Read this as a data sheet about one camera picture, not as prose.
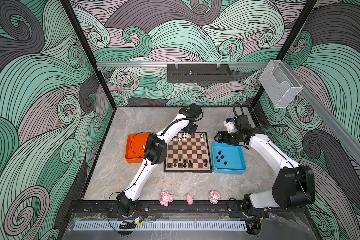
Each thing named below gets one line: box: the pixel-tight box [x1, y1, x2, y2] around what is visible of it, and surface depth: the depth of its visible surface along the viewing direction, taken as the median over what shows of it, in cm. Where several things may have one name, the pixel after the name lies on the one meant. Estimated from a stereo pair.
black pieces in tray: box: [215, 150, 227, 165], surface depth 92 cm
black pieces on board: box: [168, 158, 208, 168], surface depth 88 cm
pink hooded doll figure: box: [209, 189, 221, 205], surface depth 76 cm
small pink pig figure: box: [186, 193, 194, 205], surface depth 77 cm
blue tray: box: [212, 142, 247, 175], surface depth 92 cm
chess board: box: [163, 132, 213, 173], surface depth 94 cm
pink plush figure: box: [159, 190, 174, 207], surface depth 76 cm
